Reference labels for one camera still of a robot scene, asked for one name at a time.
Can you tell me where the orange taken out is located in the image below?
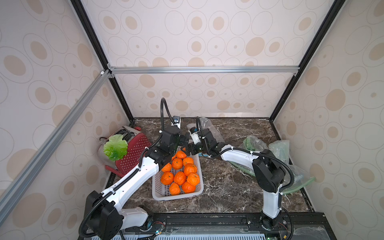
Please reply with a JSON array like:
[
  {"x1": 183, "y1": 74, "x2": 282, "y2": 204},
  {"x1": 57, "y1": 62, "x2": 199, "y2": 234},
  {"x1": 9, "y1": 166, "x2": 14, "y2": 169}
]
[
  {"x1": 172, "y1": 158, "x2": 184, "y2": 170},
  {"x1": 176, "y1": 151, "x2": 187, "y2": 159},
  {"x1": 169, "y1": 182, "x2": 181, "y2": 196},
  {"x1": 183, "y1": 157, "x2": 194, "y2": 166},
  {"x1": 161, "y1": 172, "x2": 174, "y2": 186},
  {"x1": 182, "y1": 182, "x2": 196, "y2": 194}
]

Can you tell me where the clear zip-top bag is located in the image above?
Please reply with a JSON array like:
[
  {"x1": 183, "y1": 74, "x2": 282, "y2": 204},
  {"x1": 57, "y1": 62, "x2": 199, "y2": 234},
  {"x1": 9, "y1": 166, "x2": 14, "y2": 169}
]
[{"x1": 187, "y1": 117, "x2": 226, "y2": 158}]

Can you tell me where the green zip-top bag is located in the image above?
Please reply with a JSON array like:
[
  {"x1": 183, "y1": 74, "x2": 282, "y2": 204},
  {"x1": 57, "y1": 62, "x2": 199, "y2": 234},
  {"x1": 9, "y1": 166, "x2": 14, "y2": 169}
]
[{"x1": 239, "y1": 136, "x2": 290, "y2": 164}]

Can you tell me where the green-edged zip-top bag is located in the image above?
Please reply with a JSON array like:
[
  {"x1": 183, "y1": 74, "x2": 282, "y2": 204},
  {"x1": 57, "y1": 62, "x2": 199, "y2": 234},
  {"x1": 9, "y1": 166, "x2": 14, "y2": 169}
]
[{"x1": 227, "y1": 160, "x2": 317, "y2": 195}]

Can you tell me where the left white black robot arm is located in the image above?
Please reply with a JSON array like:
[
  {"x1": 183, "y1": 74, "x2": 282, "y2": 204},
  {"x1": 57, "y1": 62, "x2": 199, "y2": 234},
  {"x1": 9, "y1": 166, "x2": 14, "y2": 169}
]
[{"x1": 79, "y1": 116, "x2": 188, "y2": 240}]

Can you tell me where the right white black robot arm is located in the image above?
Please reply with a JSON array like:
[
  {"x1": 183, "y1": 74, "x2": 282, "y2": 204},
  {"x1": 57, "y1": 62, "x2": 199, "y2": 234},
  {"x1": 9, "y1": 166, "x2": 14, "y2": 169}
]
[{"x1": 186, "y1": 117, "x2": 295, "y2": 231}]

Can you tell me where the red dotted toaster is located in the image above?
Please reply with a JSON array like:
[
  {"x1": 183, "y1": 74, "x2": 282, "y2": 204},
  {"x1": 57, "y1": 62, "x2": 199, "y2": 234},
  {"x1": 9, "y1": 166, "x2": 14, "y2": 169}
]
[{"x1": 98, "y1": 126, "x2": 151, "y2": 178}]

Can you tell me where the green plastic leaf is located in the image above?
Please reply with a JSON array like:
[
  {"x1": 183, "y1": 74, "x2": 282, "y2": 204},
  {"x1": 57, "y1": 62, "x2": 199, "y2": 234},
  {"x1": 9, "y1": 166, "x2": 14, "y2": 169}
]
[{"x1": 103, "y1": 134, "x2": 128, "y2": 162}]

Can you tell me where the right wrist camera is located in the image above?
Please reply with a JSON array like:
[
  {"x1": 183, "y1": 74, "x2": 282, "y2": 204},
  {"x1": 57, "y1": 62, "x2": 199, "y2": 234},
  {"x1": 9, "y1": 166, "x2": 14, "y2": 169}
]
[{"x1": 189, "y1": 127, "x2": 201, "y2": 145}]

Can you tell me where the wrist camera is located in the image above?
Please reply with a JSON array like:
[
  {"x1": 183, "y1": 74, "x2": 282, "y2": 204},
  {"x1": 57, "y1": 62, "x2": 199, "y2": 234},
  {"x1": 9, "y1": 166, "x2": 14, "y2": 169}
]
[
  {"x1": 173, "y1": 116, "x2": 181, "y2": 129},
  {"x1": 189, "y1": 127, "x2": 201, "y2": 145}
]

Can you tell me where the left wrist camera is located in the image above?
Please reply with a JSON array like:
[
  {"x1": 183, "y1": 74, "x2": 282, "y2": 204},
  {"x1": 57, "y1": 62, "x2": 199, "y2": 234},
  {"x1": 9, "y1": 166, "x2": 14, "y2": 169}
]
[{"x1": 173, "y1": 116, "x2": 181, "y2": 129}]

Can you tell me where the diagonal aluminium rail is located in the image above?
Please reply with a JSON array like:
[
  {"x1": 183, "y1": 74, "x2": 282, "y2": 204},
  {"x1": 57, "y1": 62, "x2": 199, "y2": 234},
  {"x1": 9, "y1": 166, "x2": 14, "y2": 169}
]
[{"x1": 1, "y1": 70, "x2": 111, "y2": 225}]

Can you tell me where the horizontal aluminium rail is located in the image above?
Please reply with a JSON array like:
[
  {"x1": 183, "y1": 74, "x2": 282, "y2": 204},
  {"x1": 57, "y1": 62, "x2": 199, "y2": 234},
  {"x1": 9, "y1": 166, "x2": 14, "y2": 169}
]
[{"x1": 102, "y1": 66, "x2": 300, "y2": 76}]

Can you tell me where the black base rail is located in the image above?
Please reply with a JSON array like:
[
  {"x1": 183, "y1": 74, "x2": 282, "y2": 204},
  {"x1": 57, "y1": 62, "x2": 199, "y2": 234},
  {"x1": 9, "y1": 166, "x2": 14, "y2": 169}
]
[{"x1": 77, "y1": 211, "x2": 337, "y2": 240}]

